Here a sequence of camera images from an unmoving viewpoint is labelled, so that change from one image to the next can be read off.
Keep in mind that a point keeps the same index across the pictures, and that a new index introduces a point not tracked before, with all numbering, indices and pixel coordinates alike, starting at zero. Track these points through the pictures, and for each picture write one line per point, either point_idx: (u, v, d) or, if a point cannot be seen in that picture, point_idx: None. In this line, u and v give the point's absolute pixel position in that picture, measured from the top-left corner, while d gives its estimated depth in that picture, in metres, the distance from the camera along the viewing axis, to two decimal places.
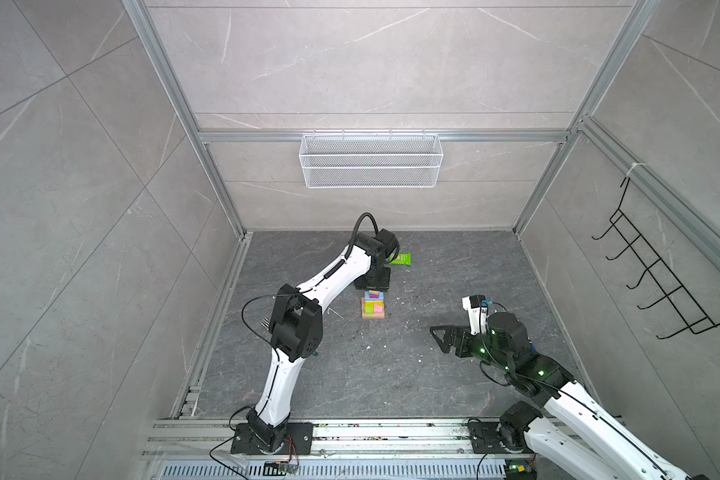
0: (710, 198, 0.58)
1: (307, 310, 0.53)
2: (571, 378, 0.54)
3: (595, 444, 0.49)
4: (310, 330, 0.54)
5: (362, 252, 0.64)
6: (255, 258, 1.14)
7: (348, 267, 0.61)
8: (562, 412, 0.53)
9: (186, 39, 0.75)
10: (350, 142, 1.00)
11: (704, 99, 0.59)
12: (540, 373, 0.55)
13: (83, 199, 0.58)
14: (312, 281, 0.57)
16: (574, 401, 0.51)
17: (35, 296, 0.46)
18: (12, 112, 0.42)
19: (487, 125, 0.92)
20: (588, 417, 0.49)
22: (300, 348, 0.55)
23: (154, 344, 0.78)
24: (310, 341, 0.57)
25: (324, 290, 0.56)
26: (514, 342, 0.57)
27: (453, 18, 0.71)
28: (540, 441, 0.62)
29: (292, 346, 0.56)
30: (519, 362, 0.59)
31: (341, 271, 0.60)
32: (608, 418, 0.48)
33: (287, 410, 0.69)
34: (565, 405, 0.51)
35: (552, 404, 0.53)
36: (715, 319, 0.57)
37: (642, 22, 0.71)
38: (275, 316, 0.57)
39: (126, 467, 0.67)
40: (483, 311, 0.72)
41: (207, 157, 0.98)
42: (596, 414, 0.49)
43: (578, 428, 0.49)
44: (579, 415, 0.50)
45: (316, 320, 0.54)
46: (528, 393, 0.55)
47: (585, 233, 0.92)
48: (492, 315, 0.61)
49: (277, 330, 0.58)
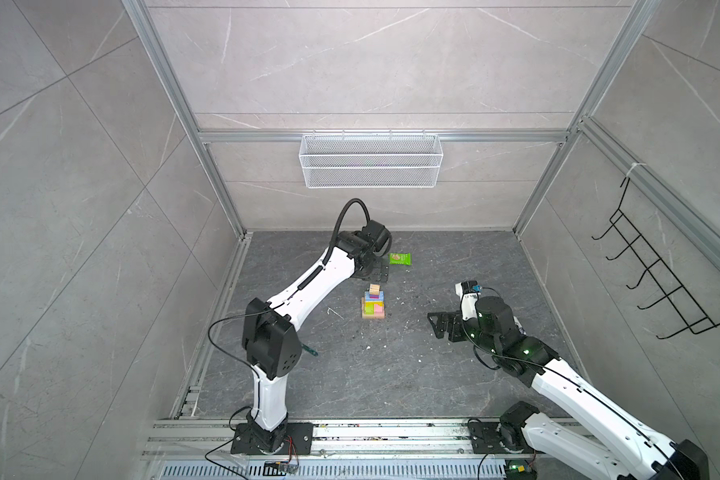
0: (710, 199, 0.58)
1: (276, 326, 0.47)
2: (556, 355, 0.55)
3: (582, 419, 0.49)
4: (283, 351, 0.49)
5: (342, 256, 0.57)
6: (255, 258, 1.14)
7: (326, 275, 0.55)
8: (549, 390, 0.53)
9: (186, 39, 0.75)
10: (351, 142, 1.00)
11: (704, 99, 0.59)
12: (526, 352, 0.56)
13: (83, 199, 0.58)
14: (286, 292, 0.51)
16: (558, 376, 0.52)
17: (36, 296, 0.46)
18: (12, 112, 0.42)
19: (487, 125, 0.92)
20: (572, 391, 0.50)
22: (274, 370, 0.51)
23: (154, 344, 0.78)
24: (286, 360, 0.52)
25: (298, 302, 0.50)
26: (500, 324, 0.59)
27: (453, 18, 0.71)
28: (537, 435, 0.62)
29: (267, 365, 0.51)
30: (506, 343, 0.60)
31: (315, 278, 0.54)
32: (592, 391, 0.49)
33: (285, 411, 0.68)
34: (549, 381, 0.52)
35: (540, 381, 0.54)
36: (715, 319, 0.57)
37: (642, 21, 0.71)
38: (247, 333, 0.52)
39: (125, 468, 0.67)
40: (474, 296, 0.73)
41: (207, 157, 0.98)
42: (580, 387, 0.50)
43: (564, 403, 0.52)
44: (563, 389, 0.50)
45: (289, 339, 0.49)
46: (516, 373, 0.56)
47: (584, 233, 0.92)
48: (480, 298, 0.62)
49: (251, 347, 0.52)
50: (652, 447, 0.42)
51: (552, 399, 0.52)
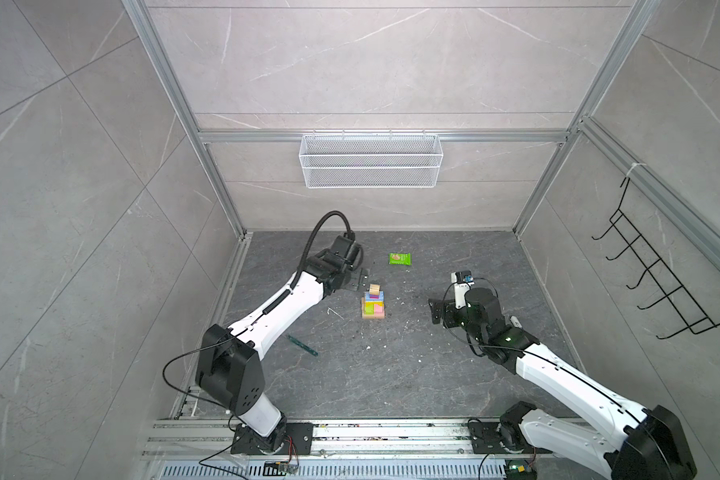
0: (710, 199, 0.58)
1: (237, 354, 0.43)
2: (536, 340, 0.58)
3: (562, 396, 0.52)
4: (244, 382, 0.44)
5: (310, 280, 0.55)
6: (255, 258, 1.14)
7: (294, 298, 0.52)
8: (530, 371, 0.56)
9: (186, 39, 0.75)
10: (351, 142, 1.00)
11: (704, 99, 0.59)
12: (509, 340, 0.59)
13: (83, 199, 0.58)
14: (250, 319, 0.48)
16: (537, 358, 0.54)
17: (36, 296, 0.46)
18: (12, 112, 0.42)
19: (487, 125, 0.92)
20: (550, 370, 0.52)
22: (234, 405, 0.44)
23: (154, 344, 0.78)
24: (246, 393, 0.46)
25: (262, 329, 0.47)
26: (487, 313, 0.62)
27: (453, 18, 0.71)
28: (533, 428, 0.62)
29: (226, 399, 0.45)
30: (492, 332, 0.63)
31: (283, 302, 0.51)
32: (568, 368, 0.51)
33: (279, 412, 0.66)
34: (529, 363, 0.55)
35: (521, 365, 0.57)
36: (715, 319, 0.57)
37: (642, 21, 0.71)
38: (203, 366, 0.46)
39: (125, 468, 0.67)
40: (466, 286, 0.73)
41: (207, 157, 0.98)
42: (557, 365, 0.52)
43: (545, 382, 0.54)
44: (542, 369, 0.53)
45: (249, 369, 0.44)
46: (499, 361, 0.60)
47: (584, 233, 0.92)
48: (470, 289, 0.65)
49: (207, 382, 0.46)
50: (623, 413, 0.44)
51: (534, 380, 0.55)
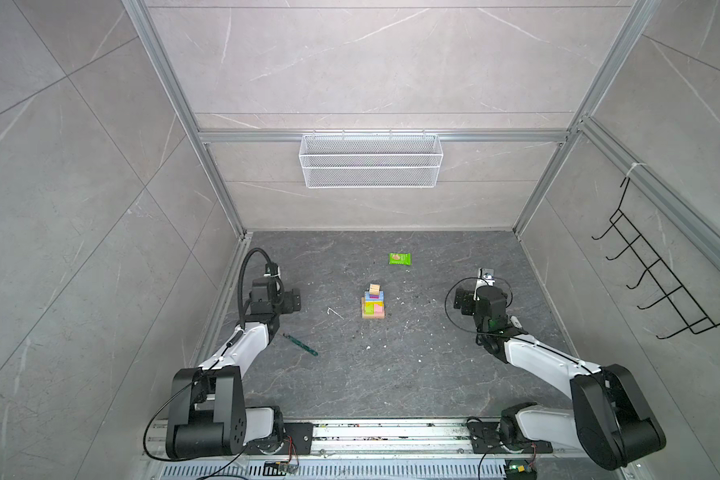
0: (710, 199, 0.58)
1: (218, 377, 0.44)
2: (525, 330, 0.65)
3: (541, 371, 0.56)
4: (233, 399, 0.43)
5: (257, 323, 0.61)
6: (255, 258, 1.14)
7: (250, 333, 0.57)
8: (515, 352, 0.62)
9: (186, 39, 0.75)
10: (351, 142, 1.00)
11: (704, 99, 0.59)
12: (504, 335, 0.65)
13: (83, 199, 0.58)
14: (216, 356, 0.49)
16: (521, 339, 0.62)
17: (36, 296, 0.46)
18: (12, 112, 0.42)
19: (487, 125, 0.92)
20: (529, 346, 0.59)
22: (227, 437, 0.42)
23: (154, 345, 0.78)
24: (235, 422, 0.44)
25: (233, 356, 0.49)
26: (493, 309, 0.68)
27: (453, 18, 0.71)
28: (528, 415, 0.63)
29: (216, 438, 0.42)
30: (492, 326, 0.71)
31: (246, 338, 0.55)
32: (545, 346, 0.57)
33: (272, 407, 0.67)
34: (514, 344, 0.62)
35: (507, 349, 0.64)
36: (715, 319, 0.57)
37: (642, 21, 0.71)
38: (178, 419, 0.42)
39: (125, 468, 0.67)
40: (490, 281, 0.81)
41: (207, 157, 0.98)
42: (536, 344, 0.58)
43: (527, 360, 0.59)
44: (523, 346, 0.60)
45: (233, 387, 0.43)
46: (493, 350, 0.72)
47: (584, 233, 0.92)
48: (483, 286, 0.71)
49: (185, 437, 0.42)
50: (581, 367, 0.49)
51: (520, 361, 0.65)
